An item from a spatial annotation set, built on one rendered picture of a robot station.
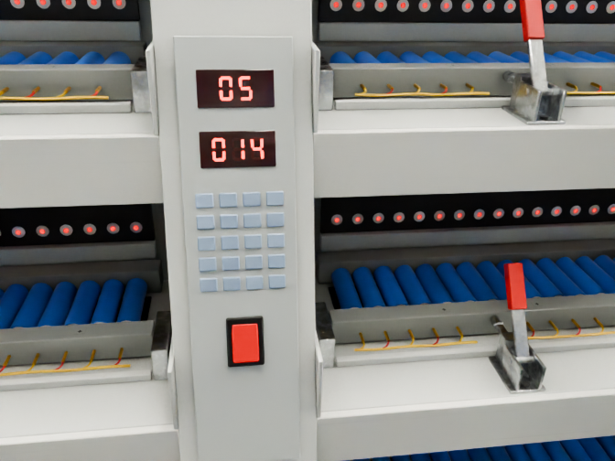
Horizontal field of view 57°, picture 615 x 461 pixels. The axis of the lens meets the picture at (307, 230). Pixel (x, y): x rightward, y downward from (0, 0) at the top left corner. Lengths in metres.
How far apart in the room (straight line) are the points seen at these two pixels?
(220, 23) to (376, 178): 0.14
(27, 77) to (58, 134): 0.08
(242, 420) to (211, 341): 0.06
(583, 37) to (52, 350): 0.55
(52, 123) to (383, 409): 0.29
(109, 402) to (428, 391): 0.23
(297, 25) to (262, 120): 0.06
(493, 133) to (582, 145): 0.07
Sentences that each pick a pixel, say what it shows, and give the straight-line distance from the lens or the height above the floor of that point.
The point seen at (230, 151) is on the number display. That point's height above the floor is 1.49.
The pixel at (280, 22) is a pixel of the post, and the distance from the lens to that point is 0.36.
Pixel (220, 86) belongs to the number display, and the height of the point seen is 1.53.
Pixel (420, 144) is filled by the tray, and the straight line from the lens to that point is 0.38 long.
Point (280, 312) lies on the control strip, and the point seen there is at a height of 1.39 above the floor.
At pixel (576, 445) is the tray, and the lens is 0.69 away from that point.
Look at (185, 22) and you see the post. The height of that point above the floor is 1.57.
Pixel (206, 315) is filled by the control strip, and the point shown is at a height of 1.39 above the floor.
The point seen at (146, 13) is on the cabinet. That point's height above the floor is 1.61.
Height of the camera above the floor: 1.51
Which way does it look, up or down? 12 degrees down
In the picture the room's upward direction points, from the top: 1 degrees counter-clockwise
